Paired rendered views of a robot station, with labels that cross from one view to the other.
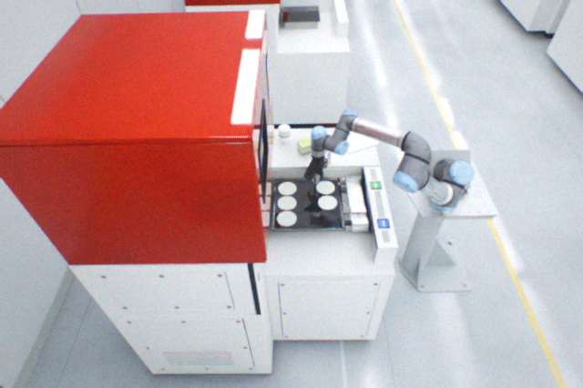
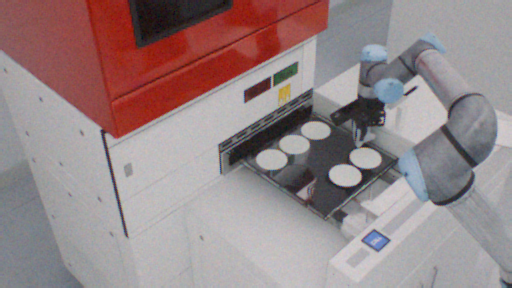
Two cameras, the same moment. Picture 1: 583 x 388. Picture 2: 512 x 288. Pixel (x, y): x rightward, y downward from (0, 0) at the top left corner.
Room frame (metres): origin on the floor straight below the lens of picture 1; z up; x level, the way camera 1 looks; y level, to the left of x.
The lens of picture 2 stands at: (0.29, -0.91, 2.10)
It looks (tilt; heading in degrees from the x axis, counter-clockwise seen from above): 40 degrees down; 44
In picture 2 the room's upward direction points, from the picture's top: 1 degrees counter-clockwise
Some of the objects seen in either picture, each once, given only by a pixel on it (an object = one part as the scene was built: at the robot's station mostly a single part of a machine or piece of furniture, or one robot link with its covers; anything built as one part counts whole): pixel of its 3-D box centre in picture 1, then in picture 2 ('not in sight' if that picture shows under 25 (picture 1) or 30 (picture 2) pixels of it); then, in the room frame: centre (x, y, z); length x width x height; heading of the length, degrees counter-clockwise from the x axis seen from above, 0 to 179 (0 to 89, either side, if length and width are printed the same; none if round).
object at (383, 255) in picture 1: (377, 212); (401, 232); (1.34, -0.46, 0.89); 0.55 x 0.09 x 0.14; 178
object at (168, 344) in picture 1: (212, 283); (178, 207); (1.25, 0.48, 0.41); 0.82 x 0.71 x 0.82; 178
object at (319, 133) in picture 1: (319, 138); (373, 65); (1.56, -0.16, 1.21); 0.09 x 0.08 x 0.11; 54
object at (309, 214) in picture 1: (307, 202); (318, 159); (1.42, -0.10, 0.90); 0.34 x 0.34 x 0.01; 88
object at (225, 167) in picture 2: not in sight; (269, 134); (1.41, 0.11, 0.89); 0.44 x 0.02 x 0.10; 178
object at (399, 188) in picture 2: (356, 203); (388, 205); (1.43, -0.36, 0.87); 0.36 x 0.08 x 0.03; 178
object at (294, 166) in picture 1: (322, 155); (412, 122); (1.80, -0.21, 0.89); 0.62 x 0.35 x 0.14; 88
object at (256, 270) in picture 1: (261, 216); (226, 125); (1.23, 0.14, 1.02); 0.82 x 0.03 x 0.40; 178
